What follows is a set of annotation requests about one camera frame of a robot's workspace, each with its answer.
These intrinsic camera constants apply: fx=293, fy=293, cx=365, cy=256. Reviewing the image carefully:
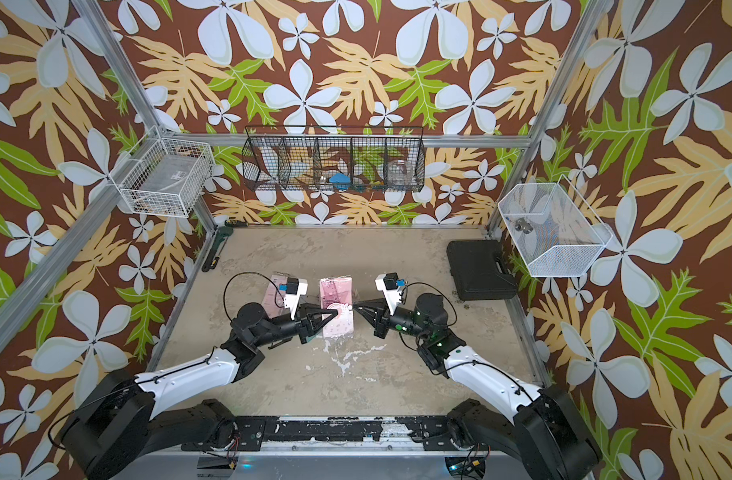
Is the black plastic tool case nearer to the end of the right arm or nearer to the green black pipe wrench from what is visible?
the end of the right arm

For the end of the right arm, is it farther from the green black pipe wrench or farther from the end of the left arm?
the green black pipe wrench

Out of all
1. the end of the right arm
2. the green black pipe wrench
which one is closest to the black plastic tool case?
the end of the right arm

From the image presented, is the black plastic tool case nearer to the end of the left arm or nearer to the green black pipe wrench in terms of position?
the end of the left arm

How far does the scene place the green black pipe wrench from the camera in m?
1.10
